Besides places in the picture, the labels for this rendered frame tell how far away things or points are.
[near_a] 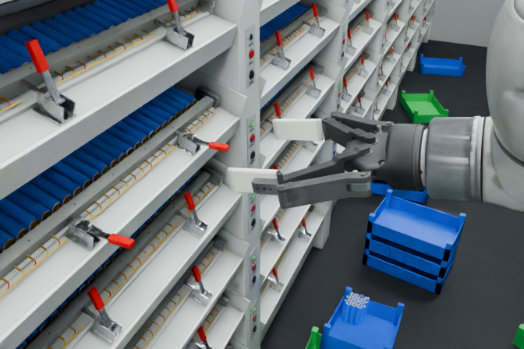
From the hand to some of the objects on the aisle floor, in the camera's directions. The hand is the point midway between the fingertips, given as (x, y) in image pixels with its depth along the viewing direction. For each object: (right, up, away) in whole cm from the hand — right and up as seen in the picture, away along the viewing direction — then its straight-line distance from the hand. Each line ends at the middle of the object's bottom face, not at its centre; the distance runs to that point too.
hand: (261, 153), depth 64 cm
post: (+17, -35, +146) cm, 151 cm away
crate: (+32, -59, +96) cm, 118 cm away
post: (-12, -68, +92) cm, 114 cm away
